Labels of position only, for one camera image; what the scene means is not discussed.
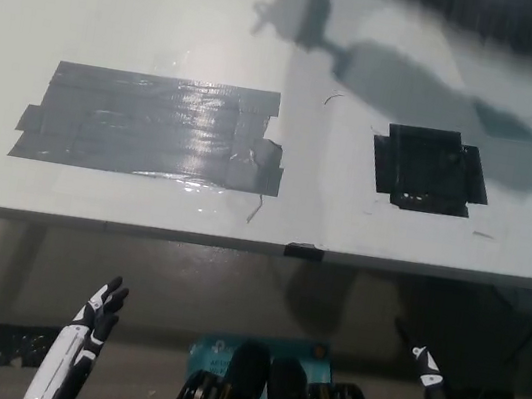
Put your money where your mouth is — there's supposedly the teal cardboard box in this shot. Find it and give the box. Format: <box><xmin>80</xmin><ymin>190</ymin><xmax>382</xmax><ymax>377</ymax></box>
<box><xmin>185</xmin><ymin>322</ymin><xmax>338</xmax><ymax>398</ymax></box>

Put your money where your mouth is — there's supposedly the large grey duct tape patch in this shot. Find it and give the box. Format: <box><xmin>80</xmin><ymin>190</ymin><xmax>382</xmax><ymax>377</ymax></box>
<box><xmin>6</xmin><ymin>51</ymin><xmax>297</xmax><ymax>201</ymax></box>

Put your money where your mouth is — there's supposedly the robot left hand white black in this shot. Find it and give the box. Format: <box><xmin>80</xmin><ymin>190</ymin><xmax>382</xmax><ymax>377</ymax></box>
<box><xmin>22</xmin><ymin>264</ymin><xmax>133</xmax><ymax>399</ymax></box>

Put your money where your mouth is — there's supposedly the robot right hand white black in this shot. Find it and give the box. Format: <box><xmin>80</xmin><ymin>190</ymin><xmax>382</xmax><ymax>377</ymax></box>
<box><xmin>358</xmin><ymin>313</ymin><xmax>504</xmax><ymax>399</ymax></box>

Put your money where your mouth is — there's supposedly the small black tape strip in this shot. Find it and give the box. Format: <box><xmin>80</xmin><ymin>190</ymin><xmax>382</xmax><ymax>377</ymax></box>
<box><xmin>282</xmin><ymin>239</ymin><xmax>326</xmax><ymax>263</ymax></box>

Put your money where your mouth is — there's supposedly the black tape square mark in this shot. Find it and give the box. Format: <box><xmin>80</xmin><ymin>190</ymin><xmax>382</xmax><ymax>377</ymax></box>
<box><xmin>363</xmin><ymin>118</ymin><xmax>499</xmax><ymax>224</ymax></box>

